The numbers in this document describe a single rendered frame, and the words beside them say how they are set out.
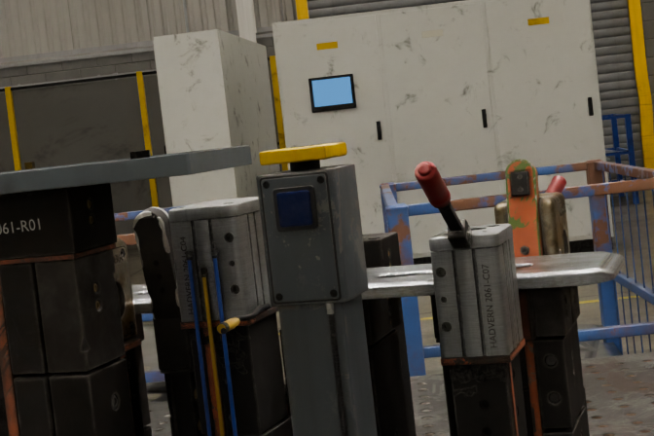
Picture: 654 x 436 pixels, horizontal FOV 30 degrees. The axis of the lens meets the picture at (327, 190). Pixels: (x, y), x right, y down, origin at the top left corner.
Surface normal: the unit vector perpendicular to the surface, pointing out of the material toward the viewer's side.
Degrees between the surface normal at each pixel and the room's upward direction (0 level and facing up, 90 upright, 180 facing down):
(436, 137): 90
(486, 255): 90
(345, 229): 90
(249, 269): 90
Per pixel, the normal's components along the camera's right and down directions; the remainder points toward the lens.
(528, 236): -0.33, -0.12
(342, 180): 0.94, -0.09
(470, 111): -0.04, 0.06
